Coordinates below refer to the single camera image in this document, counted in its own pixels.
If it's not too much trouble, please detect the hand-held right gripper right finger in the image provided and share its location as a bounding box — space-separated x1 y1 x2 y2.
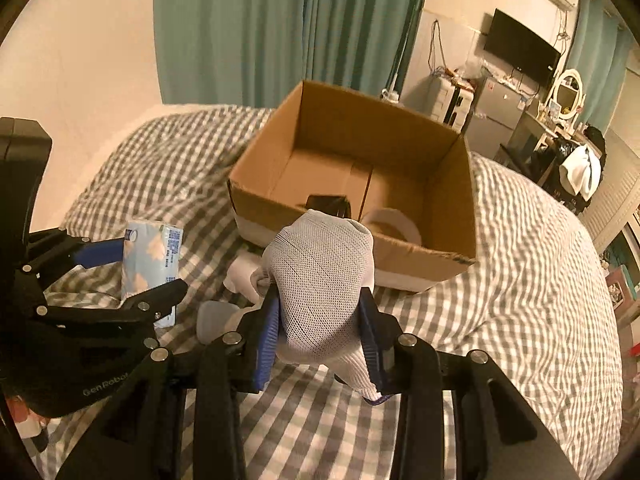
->
360 286 587 480

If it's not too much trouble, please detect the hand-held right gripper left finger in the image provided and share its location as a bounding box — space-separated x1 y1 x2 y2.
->
55 286 282 480

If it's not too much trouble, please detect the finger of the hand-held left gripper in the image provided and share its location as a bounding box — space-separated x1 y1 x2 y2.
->
37 280 189 331
24 226 126 282

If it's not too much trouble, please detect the blue and white tissue pack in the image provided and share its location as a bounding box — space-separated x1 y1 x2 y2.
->
120 219 185 330

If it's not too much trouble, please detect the white mesh sock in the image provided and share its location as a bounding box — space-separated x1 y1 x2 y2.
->
262 208 387 406

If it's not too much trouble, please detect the cardboard box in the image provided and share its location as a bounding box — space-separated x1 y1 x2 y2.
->
227 80 479 295

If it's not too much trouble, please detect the light grey sock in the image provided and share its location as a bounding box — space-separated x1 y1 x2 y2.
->
196 300 247 344

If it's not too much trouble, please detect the white tape roll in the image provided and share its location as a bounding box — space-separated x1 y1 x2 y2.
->
360 207 424 249

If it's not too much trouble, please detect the black object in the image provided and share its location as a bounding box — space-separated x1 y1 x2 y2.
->
305 193 354 221

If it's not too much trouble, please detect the grey checked blanket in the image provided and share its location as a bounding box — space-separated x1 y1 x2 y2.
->
30 105 627 480

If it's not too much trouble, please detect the black chair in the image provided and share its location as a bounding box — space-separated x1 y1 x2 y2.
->
530 127 609 212

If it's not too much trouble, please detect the white drawer unit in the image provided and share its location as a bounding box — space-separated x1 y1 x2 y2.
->
422 77 476 127

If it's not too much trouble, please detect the dark desk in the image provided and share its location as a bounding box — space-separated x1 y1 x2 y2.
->
500 110 557 177

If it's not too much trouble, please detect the silver mini fridge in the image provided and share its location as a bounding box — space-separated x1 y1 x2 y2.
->
462 76 534 161

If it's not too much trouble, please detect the pink box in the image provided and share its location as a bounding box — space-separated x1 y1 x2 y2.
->
605 265 640 322

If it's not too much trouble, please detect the green curtain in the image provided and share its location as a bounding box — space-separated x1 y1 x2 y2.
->
152 0 434 111

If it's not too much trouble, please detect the white cloth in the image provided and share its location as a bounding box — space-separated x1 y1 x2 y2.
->
559 144 602 202

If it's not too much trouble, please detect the white slatted cabinet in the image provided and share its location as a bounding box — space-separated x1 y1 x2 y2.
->
580 130 640 257

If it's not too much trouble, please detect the white oval vanity mirror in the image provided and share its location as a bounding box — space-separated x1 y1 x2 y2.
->
542 70 586 122

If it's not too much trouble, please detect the black television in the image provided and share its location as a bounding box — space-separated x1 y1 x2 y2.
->
482 8 562 86

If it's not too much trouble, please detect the teal window curtain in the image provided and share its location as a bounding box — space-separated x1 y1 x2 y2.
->
565 0 637 137

